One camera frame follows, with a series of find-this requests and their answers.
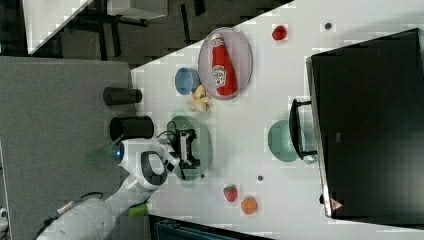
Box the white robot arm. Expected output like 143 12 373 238
34 129 199 240

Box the yellow toy banana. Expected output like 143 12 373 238
190 85 211 112

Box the green slotted spatula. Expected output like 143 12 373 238
85 135 123 164

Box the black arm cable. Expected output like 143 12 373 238
156 119 187 181

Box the black pot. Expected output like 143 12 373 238
109 116 154 141

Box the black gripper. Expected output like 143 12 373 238
174 129 200 169

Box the black cylindrical container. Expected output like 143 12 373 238
103 87 143 106

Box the red ketchup bottle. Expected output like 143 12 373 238
212 34 238 96

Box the grey round plate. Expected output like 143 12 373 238
198 27 253 100

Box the red toy strawberry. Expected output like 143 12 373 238
223 185 238 202

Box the small red toy tomato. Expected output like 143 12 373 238
272 25 288 41

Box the green oval plastic strainer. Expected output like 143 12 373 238
167 115 213 181

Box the orange toy fruit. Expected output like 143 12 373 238
241 196 258 215

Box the blue plastic bowl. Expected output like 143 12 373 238
175 68 200 95

